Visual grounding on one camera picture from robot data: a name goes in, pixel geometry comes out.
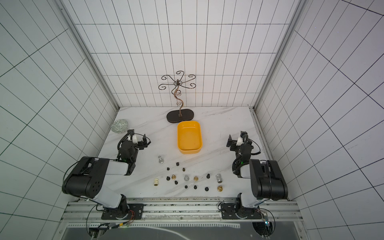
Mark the yellow plastic storage box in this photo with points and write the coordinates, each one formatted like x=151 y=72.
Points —
x=189 y=137

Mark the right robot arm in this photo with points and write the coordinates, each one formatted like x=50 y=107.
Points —
x=266 y=178

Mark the metal jewelry stand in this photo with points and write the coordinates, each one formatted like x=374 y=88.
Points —
x=181 y=114

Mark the aluminium mounting rail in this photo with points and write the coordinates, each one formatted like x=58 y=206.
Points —
x=183 y=210

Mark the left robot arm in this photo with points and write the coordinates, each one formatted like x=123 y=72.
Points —
x=86 y=180

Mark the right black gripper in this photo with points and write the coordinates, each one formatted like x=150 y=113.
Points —
x=243 y=135

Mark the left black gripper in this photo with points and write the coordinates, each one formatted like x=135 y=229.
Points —
x=141 y=143

